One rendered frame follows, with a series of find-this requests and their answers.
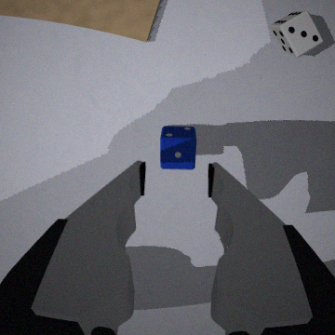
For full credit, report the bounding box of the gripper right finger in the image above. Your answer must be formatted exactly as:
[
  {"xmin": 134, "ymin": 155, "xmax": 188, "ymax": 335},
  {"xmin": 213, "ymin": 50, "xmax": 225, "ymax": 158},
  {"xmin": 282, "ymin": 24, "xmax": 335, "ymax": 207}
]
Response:
[{"xmin": 208, "ymin": 162, "xmax": 335, "ymax": 335}]

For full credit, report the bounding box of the tan mat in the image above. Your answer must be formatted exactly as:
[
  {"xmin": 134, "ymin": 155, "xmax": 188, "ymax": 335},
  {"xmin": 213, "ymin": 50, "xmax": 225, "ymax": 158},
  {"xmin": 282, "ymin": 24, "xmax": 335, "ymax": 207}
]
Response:
[{"xmin": 0, "ymin": 0, "xmax": 161, "ymax": 42}]

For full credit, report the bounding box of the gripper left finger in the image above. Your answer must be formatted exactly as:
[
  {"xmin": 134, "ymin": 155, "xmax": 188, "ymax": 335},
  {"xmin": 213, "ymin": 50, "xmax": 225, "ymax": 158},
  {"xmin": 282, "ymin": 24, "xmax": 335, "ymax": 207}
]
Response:
[{"xmin": 0, "ymin": 160, "xmax": 146, "ymax": 335}]

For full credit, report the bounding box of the white die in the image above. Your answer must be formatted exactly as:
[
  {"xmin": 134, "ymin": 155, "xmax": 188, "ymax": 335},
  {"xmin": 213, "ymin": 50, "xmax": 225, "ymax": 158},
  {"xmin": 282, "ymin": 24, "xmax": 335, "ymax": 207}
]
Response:
[{"xmin": 270, "ymin": 11, "xmax": 324, "ymax": 57}]

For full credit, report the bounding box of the blue die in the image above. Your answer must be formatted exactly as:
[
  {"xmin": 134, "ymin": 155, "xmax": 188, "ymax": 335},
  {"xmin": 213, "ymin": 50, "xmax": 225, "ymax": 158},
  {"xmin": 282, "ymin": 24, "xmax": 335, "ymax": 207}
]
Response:
[{"xmin": 160, "ymin": 127, "xmax": 196, "ymax": 169}]

